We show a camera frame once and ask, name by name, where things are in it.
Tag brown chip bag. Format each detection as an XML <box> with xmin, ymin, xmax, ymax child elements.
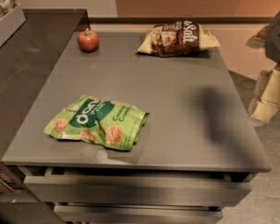
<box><xmin>138</xmin><ymin>21</ymin><xmax>220</xmax><ymax>57</ymax></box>

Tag grey lower drawer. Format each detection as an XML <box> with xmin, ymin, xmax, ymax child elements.
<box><xmin>54</xmin><ymin>205</ymin><xmax>222</xmax><ymax>224</ymax></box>

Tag red apple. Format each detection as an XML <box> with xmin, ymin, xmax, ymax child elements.
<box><xmin>77</xmin><ymin>30</ymin><xmax>99</xmax><ymax>52</ymax></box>

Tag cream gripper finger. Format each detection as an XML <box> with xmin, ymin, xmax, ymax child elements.
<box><xmin>247</xmin><ymin>98</ymin><xmax>280</xmax><ymax>127</ymax></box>
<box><xmin>254</xmin><ymin>66</ymin><xmax>280</xmax><ymax>105</ymax></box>

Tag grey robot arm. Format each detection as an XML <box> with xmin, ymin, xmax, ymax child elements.
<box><xmin>247</xmin><ymin>11</ymin><xmax>280</xmax><ymax>127</ymax></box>

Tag grey snack box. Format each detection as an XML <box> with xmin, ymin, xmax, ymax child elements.
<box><xmin>0</xmin><ymin>4</ymin><xmax>26</xmax><ymax>48</ymax></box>

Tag green rice chip bag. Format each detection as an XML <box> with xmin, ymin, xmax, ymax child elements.
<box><xmin>44</xmin><ymin>95</ymin><xmax>148</xmax><ymax>151</ymax></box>

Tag grey upper drawer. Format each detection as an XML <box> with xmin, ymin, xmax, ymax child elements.
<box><xmin>24</xmin><ymin>168</ymin><xmax>251</xmax><ymax>206</ymax></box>

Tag grey drawer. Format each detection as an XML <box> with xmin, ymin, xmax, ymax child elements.
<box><xmin>54</xmin><ymin>205</ymin><xmax>222</xmax><ymax>224</ymax></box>
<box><xmin>24</xmin><ymin>168</ymin><xmax>251</xmax><ymax>206</ymax></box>

